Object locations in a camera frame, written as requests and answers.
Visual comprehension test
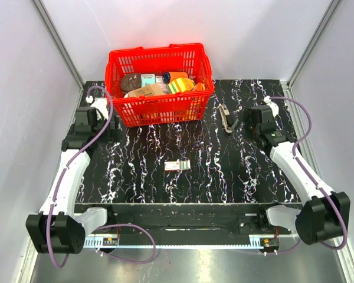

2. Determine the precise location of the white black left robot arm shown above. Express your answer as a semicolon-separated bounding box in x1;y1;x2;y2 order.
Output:
25;103;120;254

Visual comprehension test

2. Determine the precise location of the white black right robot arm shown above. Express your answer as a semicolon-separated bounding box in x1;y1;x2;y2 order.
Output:
244;105;350;245

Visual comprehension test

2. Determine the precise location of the brown round cookie pack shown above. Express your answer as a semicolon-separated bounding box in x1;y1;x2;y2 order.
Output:
120;73;142;93

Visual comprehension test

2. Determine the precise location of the brown cardboard box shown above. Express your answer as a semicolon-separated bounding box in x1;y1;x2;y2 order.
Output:
124;84;165;98

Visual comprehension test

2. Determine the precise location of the orange snack packet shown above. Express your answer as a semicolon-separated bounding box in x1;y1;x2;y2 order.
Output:
192;83;205;91

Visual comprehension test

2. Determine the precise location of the teal card box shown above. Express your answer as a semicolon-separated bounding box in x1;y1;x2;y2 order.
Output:
140;74;156;87

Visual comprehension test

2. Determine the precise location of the red white staple box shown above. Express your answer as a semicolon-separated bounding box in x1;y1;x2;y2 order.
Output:
165;160;191;171

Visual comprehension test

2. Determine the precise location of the red plastic shopping basket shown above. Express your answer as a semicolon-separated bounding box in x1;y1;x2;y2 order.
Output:
104;43;214;127

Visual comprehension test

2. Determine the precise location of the orange blue cylinder can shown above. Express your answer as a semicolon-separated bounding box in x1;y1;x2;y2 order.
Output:
162;71;189;84

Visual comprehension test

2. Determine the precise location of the yellow green striped box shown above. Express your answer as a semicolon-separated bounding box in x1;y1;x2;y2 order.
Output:
167;78;195;94

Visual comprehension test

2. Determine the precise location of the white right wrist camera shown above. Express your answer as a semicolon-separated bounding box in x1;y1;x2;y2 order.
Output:
263;96;279;117

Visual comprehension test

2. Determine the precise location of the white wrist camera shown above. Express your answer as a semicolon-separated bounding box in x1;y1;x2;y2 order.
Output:
86;96;109;120
263;96;279;117

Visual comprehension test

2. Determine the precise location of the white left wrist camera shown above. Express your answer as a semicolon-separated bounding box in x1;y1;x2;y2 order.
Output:
86;96;109;120

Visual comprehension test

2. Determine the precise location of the aluminium ruler rail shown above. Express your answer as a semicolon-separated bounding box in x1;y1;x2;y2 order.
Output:
84;231;274;249

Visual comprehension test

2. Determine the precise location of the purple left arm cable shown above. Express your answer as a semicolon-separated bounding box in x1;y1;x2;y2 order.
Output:
45;85;115;269

